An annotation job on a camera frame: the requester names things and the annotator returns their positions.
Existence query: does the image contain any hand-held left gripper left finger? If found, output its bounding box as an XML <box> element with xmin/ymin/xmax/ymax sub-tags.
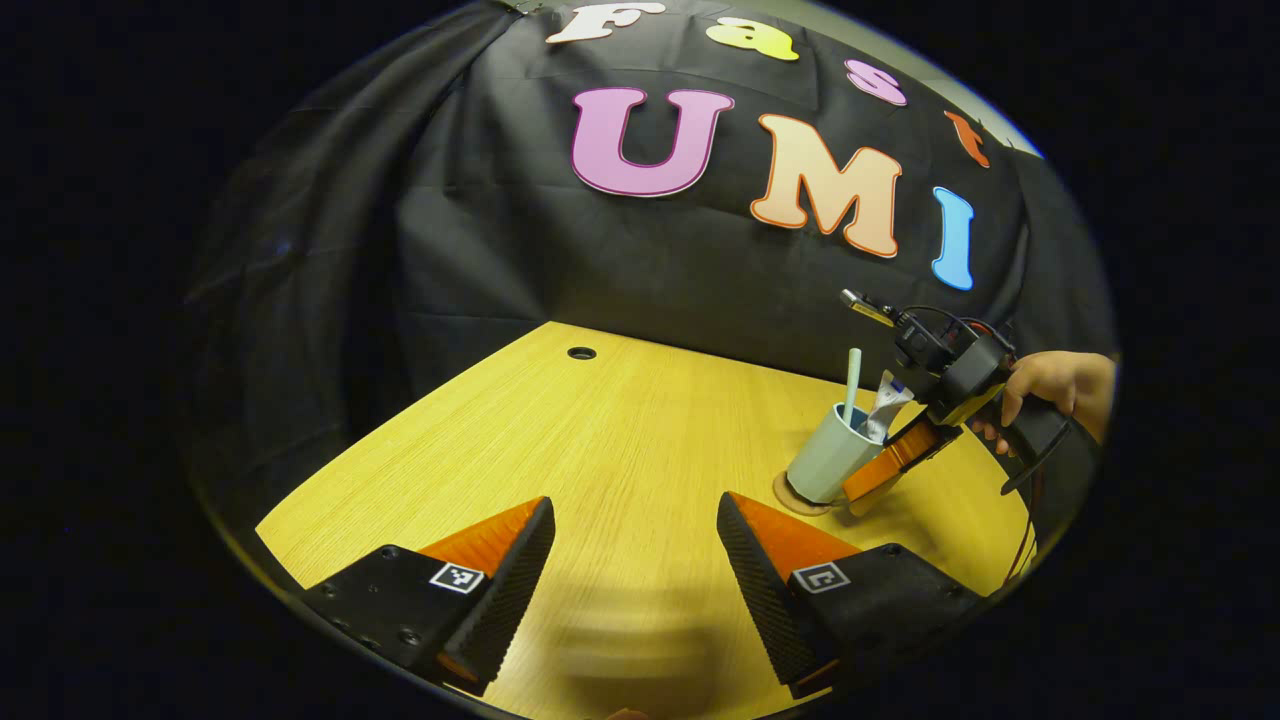
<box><xmin>300</xmin><ymin>496</ymin><xmax>558</xmax><ymax>699</ymax></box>

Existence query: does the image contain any round cork coaster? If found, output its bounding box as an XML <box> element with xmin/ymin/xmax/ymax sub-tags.
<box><xmin>772</xmin><ymin>470</ymin><xmax>851</xmax><ymax>518</ymax></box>

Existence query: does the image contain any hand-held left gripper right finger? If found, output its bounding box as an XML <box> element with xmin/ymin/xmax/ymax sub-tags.
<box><xmin>716</xmin><ymin>491</ymin><xmax>989</xmax><ymax>701</ymax></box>

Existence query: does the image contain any wooden desktop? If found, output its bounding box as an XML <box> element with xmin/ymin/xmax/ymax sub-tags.
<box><xmin>255</xmin><ymin>320</ymin><xmax>1036</xmax><ymax>720</ymax></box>

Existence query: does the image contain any pale blue cup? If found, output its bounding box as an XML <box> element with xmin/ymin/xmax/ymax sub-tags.
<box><xmin>786</xmin><ymin>402</ymin><xmax>886</xmax><ymax>505</ymax></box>

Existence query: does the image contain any white toothpaste tube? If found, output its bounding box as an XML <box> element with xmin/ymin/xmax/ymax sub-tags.
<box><xmin>862</xmin><ymin>370</ymin><xmax>916</xmax><ymax>446</ymax></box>

